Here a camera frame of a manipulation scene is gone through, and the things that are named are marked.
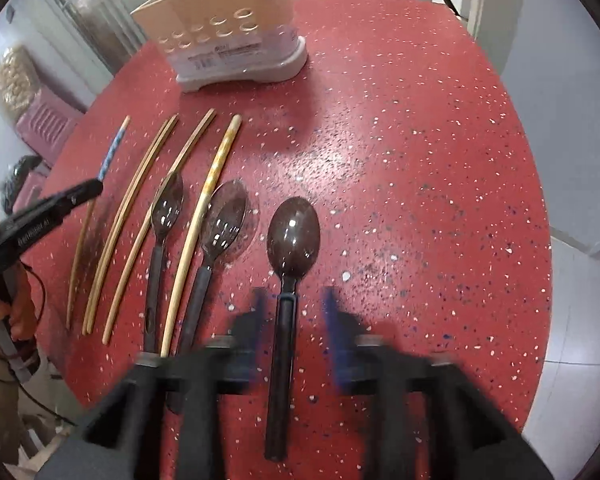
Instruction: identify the small pink plastic stool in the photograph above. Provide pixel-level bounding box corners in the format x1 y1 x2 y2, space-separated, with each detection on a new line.
10 167 53 213

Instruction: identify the yellow patterned wooden chopstick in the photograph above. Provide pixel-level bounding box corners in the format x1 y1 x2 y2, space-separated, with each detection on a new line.
160 114 243 357

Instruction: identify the bag of beige nuts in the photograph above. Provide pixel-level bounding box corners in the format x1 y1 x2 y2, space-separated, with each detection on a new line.
0 46 42 121

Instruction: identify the blue patterned wooden chopstick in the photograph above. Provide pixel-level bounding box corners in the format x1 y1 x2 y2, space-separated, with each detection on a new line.
66 115 132 331

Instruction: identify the glass door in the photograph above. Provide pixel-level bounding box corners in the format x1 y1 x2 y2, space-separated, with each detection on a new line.
30 0 148 73

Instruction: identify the black cable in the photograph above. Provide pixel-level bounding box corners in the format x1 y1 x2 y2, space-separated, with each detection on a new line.
17 262 78 428

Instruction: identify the plain wooden chopstick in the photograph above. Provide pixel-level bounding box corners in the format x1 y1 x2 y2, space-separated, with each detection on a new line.
86 114 180 336
81 116 175 335
102 108 217 345

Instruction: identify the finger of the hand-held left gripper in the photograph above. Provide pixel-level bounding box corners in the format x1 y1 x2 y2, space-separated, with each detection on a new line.
42 179 104 213

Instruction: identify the translucent brown spoon black handle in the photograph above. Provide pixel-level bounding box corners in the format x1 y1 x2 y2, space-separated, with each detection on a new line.
166 179 261 413
141 170 186 356
264 196 322 462

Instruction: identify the person's left hand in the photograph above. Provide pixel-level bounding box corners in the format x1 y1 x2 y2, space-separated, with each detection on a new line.
0 260 37 343

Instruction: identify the dark plastic bag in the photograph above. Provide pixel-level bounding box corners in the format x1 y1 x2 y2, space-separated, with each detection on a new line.
2 155 43 211

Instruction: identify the large pink plastic stool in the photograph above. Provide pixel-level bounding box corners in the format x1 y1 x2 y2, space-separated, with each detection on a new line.
16 94 85 167

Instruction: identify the beige utensil holder white base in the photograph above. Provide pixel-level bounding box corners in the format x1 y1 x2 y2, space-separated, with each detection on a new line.
130 0 308 93

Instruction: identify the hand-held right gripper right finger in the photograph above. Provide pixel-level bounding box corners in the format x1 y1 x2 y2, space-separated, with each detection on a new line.
322 286 556 480

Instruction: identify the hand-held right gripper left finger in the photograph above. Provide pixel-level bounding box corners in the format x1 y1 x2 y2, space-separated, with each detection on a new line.
40 287 268 480

